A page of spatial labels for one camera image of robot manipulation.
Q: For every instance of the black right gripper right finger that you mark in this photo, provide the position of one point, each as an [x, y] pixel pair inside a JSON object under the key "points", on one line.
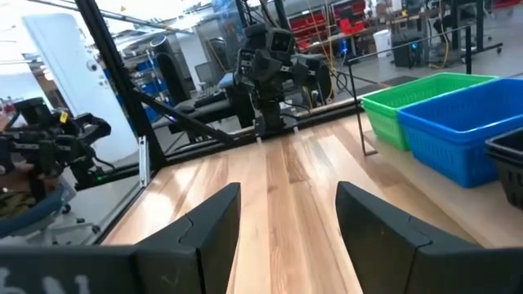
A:
{"points": [[408, 265]]}

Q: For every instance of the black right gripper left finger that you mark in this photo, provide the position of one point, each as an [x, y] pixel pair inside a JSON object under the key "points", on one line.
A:
{"points": [[171, 265]]}

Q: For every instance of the blue plastic basket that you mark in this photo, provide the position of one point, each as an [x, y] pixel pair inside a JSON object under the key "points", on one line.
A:
{"points": [[482, 106], [441, 159]]}

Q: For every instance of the black plastic basket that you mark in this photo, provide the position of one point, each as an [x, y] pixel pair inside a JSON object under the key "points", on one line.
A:
{"points": [[510, 143], [502, 158], [512, 188]]}

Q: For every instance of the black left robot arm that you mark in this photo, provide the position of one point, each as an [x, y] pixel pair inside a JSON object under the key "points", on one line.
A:
{"points": [[271, 114]]}

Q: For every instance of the black background robot arm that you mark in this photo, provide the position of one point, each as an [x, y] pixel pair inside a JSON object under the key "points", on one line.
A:
{"points": [[49, 143]]}

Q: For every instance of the black keyboard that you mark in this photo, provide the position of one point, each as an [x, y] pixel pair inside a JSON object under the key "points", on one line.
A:
{"points": [[210, 97]]}

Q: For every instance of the dark grey desk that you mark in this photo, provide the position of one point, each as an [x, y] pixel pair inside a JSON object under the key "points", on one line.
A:
{"points": [[204, 112]]}

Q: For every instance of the red storage bin rack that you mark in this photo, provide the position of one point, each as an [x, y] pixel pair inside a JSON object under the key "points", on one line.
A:
{"points": [[351, 24]]}

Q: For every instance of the white bin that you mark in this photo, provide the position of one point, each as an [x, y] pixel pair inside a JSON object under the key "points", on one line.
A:
{"points": [[382, 43]]}

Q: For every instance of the black hazard-striped floor mat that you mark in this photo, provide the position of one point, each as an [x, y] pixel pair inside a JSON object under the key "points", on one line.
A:
{"points": [[400, 80]]}

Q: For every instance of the black computer case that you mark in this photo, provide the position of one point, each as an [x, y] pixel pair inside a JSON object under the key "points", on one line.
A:
{"points": [[408, 55]]}

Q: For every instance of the blue office chair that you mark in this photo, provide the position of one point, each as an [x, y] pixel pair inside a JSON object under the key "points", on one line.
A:
{"points": [[24, 220]]}

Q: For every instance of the person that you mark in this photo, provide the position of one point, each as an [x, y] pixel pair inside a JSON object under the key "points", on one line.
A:
{"points": [[16, 204]]}

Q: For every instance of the white board panel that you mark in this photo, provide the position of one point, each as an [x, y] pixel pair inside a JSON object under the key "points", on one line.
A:
{"points": [[69, 73]]}

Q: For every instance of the silver aluminium bracket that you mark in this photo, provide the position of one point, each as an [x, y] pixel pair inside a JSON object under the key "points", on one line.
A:
{"points": [[144, 163]]}

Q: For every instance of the black wheeled metal frame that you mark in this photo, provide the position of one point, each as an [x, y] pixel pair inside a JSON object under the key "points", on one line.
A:
{"points": [[468, 49]]}

